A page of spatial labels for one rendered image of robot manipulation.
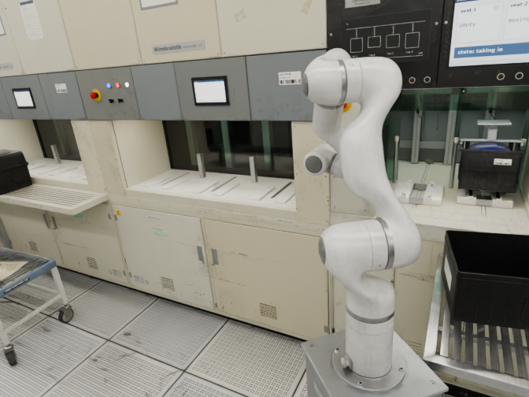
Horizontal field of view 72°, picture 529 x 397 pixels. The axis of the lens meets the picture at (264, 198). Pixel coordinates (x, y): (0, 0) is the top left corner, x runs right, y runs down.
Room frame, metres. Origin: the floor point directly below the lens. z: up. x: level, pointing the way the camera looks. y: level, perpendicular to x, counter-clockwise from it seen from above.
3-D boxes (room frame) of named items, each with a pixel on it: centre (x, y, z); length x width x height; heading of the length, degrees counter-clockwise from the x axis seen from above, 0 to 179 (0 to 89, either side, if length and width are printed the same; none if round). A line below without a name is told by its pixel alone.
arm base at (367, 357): (0.75, -0.24, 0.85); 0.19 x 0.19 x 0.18
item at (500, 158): (1.52, -1.00, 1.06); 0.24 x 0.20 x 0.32; 61
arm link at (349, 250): (0.75, -0.21, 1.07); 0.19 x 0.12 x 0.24; 93
